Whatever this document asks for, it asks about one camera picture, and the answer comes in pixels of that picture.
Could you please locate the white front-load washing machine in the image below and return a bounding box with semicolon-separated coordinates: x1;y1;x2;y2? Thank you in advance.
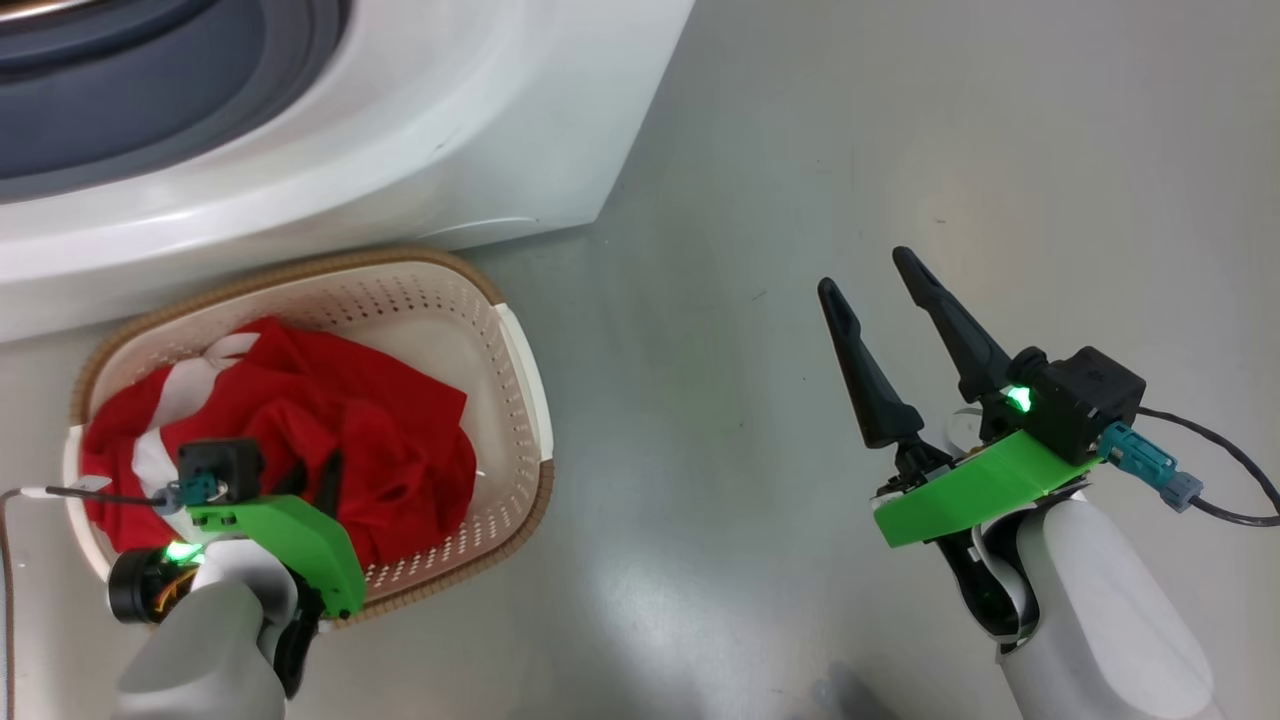
0;0;698;343

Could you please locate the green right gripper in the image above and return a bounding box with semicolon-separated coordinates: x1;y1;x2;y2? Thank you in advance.
817;246;1106;641

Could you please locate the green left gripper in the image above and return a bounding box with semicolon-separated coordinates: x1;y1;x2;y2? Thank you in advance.
108;452;367;691

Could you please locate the cream perforated laundry basket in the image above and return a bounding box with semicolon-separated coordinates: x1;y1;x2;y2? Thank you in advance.
62;247;556;626

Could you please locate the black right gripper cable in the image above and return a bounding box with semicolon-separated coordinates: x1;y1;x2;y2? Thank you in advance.
1100;405;1280;528

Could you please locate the red garment with white trim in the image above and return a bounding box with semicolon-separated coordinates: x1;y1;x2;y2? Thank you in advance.
80;317;478;569

